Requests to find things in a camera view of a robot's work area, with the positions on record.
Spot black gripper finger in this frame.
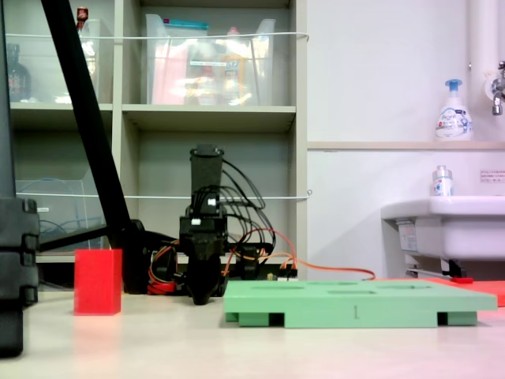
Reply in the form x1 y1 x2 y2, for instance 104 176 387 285
188 255 204 306
203 255 221 306

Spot red square block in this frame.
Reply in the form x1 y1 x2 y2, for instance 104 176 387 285
73 248 124 317

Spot black table clamp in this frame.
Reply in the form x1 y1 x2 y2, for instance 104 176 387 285
235 242 274 282

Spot motor driver circuit board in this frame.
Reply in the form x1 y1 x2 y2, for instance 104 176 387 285
267 268 300 283

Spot beige shelf unit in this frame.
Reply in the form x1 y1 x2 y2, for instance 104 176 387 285
0 0 309 277

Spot green shape sorting board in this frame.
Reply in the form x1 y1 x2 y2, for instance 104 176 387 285
223 279 499 329

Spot large clear storage bin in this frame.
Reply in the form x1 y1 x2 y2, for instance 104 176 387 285
144 13 277 107

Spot pink packet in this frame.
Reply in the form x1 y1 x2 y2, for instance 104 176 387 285
152 41 187 106

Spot bottle with pink cap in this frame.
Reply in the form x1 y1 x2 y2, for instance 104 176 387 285
221 25 247 106

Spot black tripod leg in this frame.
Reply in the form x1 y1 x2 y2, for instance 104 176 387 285
0 0 17 199
39 0 150 295

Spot notched black stack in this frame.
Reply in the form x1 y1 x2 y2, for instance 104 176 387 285
0 197 41 358

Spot sink label sticker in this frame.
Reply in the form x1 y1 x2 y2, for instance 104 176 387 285
397 220 420 254

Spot narrow clear storage bin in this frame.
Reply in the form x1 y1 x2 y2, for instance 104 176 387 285
77 18 105 105

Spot blue topped zip bag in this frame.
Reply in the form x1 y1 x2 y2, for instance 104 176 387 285
164 16 210 32

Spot dark glass bottle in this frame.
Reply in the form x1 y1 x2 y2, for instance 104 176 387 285
5 42 33 103

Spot small clear sanitizer bottle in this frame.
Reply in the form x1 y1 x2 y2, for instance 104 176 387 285
430 164 455 198

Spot brown bottle red cap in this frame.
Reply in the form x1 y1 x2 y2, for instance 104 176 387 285
74 6 91 32

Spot white sink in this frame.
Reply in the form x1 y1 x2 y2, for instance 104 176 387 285
380 194 505 277

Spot white pump soap bottle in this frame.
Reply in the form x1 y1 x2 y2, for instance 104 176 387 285
434 78 475 142

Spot small orange slab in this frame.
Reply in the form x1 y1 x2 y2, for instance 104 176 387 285
471 280 505 308

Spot metal faucet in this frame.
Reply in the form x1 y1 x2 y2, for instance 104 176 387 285
488 60 505 117

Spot red printed base mount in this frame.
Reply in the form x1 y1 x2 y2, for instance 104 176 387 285
147 276 186 295

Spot black gripper servo cables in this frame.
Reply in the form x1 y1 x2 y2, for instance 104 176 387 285
192 184 223 209

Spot white cord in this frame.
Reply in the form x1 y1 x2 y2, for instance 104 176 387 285
15 189 313 201
5 32 311 43

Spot black cable with white connector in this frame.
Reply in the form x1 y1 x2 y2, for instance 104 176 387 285
221 157 277 256

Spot long orange wire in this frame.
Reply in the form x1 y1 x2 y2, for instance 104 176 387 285
224 227 376 282

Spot clear box with cables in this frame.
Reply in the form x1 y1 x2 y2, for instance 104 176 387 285
15 179 110 251

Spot wall notice sticker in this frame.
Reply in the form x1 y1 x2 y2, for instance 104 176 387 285
478 169 505 184

